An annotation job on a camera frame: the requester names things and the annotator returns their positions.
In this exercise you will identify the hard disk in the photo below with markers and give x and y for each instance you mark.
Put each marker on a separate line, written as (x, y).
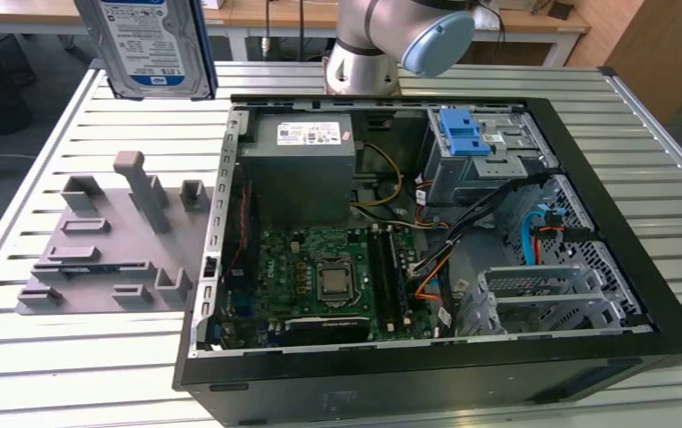
(145, 49)

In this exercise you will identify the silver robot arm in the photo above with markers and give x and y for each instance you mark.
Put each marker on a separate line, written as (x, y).
(365, 27)

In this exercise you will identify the silver disk bay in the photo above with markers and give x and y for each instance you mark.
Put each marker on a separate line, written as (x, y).
(549, 298)

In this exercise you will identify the grey power supply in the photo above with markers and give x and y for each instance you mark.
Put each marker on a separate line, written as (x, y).
(300, 187)

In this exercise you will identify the CPU socket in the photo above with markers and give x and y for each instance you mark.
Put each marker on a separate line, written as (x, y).
(334, 260)

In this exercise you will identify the green motherboard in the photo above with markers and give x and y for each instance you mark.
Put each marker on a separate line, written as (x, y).
(281, 263)

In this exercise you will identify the silver CPU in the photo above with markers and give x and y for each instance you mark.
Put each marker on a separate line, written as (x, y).
(334, 281)

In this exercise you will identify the black RAM stick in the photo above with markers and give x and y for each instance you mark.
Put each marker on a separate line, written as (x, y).
(381, 276)

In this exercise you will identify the blue plastic drive latch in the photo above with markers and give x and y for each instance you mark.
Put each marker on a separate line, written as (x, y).
(457, 134)

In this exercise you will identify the black graphics card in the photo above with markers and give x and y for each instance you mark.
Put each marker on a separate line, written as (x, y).
(322, 332)

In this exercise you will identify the silver optical drive cage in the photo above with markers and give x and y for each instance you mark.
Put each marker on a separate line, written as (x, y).
(496, 169)

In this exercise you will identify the grey parts rack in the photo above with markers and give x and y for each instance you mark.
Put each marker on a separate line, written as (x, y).
(121, 241)

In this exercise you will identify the black open PC case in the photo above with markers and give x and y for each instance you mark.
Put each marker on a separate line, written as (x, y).
(377, 392)

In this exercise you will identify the thin dark RAM stick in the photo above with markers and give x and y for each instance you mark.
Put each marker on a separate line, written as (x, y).
(87, 269)

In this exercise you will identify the wooden cabinet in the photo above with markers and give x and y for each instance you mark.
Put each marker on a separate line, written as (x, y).
(662, 53)

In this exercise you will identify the wooden desk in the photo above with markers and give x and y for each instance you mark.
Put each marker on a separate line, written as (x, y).
(19, 18)

